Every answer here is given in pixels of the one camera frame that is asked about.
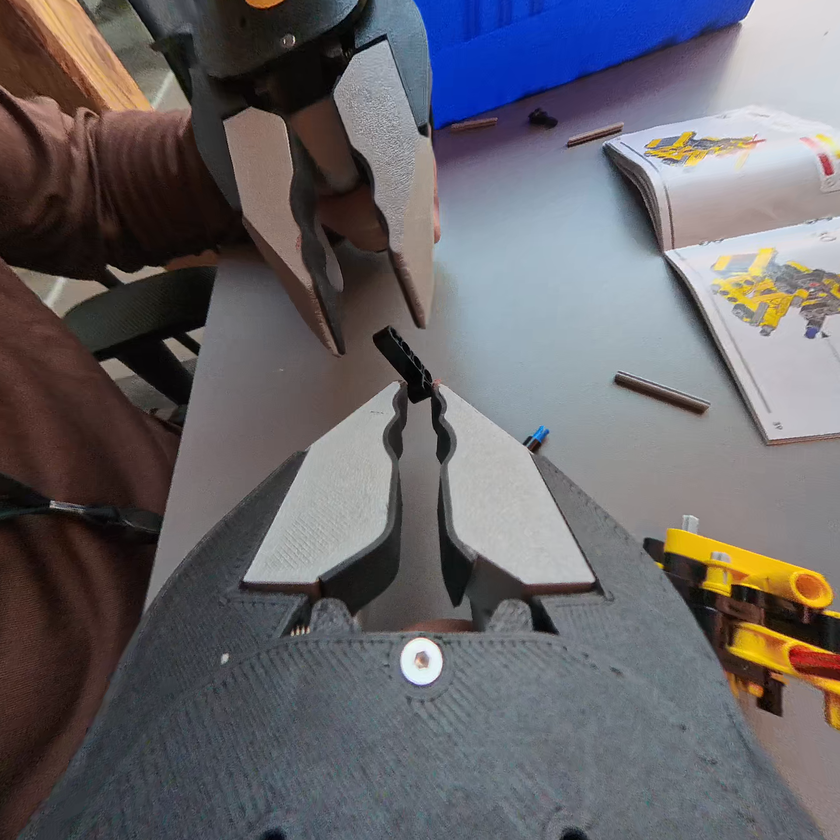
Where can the blue plastic bin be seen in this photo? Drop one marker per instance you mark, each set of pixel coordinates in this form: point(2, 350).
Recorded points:
point(558, 59)

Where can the black lego beam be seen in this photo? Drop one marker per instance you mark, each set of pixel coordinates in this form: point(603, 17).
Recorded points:
point(403, 361)

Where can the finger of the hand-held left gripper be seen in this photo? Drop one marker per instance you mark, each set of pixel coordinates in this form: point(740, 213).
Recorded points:
point(394, 144)
point(269, 197)

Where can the blue black lego pin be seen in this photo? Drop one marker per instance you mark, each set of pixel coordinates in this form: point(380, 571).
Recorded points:
point(537, 438)

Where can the yellow black lego model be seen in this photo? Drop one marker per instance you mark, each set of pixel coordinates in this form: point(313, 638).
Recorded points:
point(741, 604)

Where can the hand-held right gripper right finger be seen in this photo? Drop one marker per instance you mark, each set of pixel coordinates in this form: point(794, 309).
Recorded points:
point(505, 512)

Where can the long lego axle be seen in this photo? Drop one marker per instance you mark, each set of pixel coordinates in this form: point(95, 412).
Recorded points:
point(595, 134)
point(663, 392)
point(474, 124)

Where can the person's left hand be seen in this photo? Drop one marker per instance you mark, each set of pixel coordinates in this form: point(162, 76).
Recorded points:
point(351, 220)

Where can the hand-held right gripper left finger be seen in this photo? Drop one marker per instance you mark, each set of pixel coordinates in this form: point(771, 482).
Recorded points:
point(328, 512)

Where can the person's left forearm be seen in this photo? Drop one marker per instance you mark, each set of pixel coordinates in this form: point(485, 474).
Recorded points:
point(98, 184)

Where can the lego instruction booklet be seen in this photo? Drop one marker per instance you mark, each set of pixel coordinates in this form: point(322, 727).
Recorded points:
point(741, 197)

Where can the small black lego connector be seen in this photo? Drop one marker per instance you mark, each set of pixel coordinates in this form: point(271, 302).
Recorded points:
point(542, 119)

